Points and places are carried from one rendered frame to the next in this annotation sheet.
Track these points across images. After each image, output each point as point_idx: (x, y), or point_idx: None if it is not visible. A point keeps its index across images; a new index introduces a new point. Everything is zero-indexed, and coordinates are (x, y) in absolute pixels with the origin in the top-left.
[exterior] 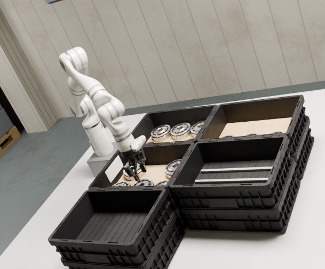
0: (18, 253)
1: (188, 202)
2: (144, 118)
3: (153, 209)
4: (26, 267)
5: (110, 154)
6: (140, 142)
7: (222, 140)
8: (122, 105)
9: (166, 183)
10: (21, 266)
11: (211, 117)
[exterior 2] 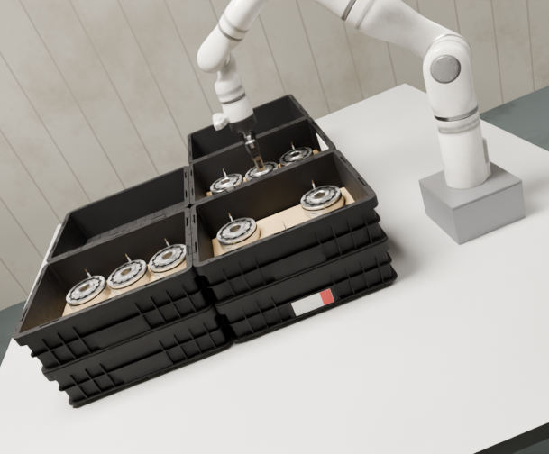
0: (428, 118)
1: (182, 195)
2: (363, 189)
3: (187, 150)
4: (388, 124)
5: (440, 181)
6: (213, 120)
7: (142, 222)
8: (197, 60)
9: (222, 185)
10: (398, 121)
11: (189, 242)
